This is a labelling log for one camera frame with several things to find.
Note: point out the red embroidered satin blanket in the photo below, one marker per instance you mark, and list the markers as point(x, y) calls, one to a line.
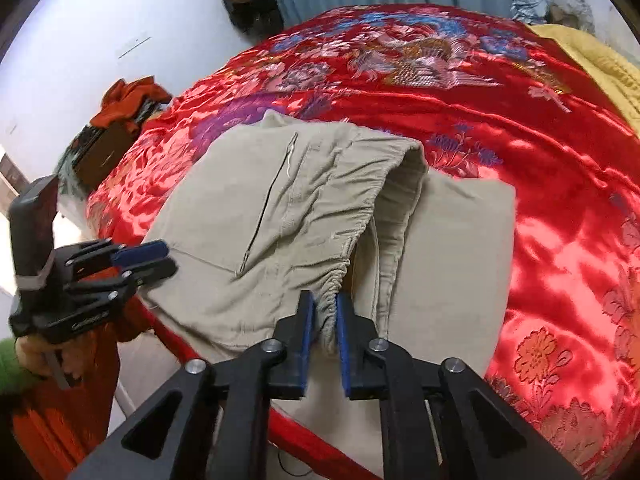
point(500, 125)

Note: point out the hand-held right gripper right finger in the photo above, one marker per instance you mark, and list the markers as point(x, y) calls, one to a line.
point(345, 345)

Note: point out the beige pants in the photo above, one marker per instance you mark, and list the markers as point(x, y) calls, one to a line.
point(240, 200)

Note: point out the light patterned cloth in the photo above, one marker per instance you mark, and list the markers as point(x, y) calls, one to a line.
point(527, 2)

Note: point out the dark patterned cloth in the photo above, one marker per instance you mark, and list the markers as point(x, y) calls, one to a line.
point(570, 10)

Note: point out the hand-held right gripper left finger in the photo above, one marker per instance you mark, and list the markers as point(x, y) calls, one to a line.
point(306, 340)

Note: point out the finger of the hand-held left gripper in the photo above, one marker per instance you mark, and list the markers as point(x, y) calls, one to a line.
point(150, 271)
point(140, 252)

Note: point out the orange cloth pile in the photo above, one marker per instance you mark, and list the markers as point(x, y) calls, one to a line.
point(130, 100)

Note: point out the person's left hand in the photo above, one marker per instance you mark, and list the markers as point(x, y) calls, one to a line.
point(32, 355)

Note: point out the yellow blanket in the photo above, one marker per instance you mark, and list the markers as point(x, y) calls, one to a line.
point(600, 60)

